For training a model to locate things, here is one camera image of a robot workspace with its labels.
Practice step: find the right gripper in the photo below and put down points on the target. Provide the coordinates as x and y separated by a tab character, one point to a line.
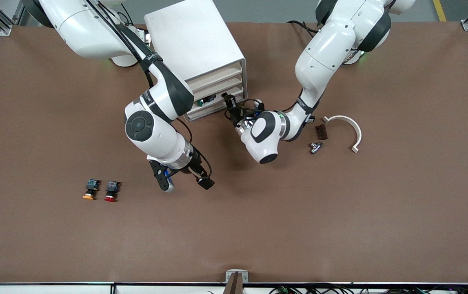
195	158

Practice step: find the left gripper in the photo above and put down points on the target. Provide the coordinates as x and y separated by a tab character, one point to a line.
234	116

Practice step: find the green mushroom push button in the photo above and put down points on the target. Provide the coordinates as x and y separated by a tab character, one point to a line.
207	99

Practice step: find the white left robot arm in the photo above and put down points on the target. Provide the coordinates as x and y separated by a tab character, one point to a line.
327	53

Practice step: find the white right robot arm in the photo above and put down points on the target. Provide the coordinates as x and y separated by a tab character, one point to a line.
152	130

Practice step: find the white drawer cabinet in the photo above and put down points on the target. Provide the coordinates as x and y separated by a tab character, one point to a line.
193	41

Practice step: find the red mushroom push button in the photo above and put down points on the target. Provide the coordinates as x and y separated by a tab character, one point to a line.
112	191

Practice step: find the yellow mushroom push button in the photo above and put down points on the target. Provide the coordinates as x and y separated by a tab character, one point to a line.
90	190

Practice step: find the brown terminal block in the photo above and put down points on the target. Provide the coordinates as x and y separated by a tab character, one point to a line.
321	132

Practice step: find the silver key switch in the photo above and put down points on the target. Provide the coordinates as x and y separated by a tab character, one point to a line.
316	147

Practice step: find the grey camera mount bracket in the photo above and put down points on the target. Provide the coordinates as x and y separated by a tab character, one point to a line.
236	279

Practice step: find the white curved bracket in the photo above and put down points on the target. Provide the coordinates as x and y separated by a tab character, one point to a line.
354	126

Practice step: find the white table edge rail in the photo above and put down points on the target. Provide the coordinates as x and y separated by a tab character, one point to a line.
54	288

